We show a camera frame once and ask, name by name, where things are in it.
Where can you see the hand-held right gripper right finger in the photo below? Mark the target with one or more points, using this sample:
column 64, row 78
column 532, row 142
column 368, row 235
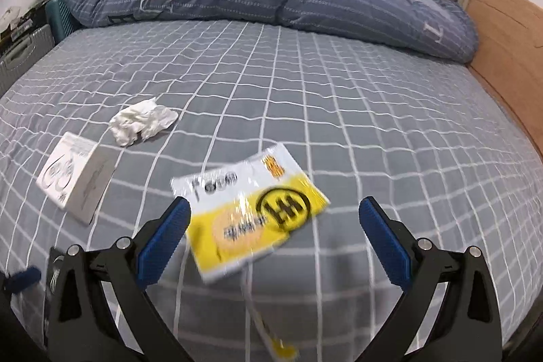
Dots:
column 384, row 245

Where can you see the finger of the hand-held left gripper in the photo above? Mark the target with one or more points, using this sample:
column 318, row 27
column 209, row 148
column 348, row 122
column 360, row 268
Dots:
column 25, row 279
column 53, row 273

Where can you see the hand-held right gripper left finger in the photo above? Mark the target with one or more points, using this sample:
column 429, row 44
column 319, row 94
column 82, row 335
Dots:
column 163, row 245

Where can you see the yellow and white packet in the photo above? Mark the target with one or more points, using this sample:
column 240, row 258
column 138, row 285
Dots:
column 254, row 218

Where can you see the white earphone box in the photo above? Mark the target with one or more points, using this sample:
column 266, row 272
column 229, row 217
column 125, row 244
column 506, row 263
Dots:
column 72, row 175

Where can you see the bed with grey grid sheet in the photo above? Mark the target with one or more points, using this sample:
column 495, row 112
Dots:
column 339, row 133

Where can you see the crumpled white tissue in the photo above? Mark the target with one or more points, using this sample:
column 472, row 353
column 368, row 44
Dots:
column 140, row 122

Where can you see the narrow white wrapper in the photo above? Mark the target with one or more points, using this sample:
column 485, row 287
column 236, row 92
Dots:
column 267, row 324

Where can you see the grey ribbed suitcase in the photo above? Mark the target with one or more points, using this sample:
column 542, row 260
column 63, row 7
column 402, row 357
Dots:
column 23, row 56

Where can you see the teal suitcase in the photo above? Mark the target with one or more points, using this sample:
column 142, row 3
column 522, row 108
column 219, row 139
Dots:
column 59, row 20

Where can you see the dark clutter on suitcase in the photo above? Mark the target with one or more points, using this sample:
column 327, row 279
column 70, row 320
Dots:
column 38, row 1

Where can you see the wooden bed frame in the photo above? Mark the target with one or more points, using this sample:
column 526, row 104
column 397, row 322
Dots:
column 509, row 48

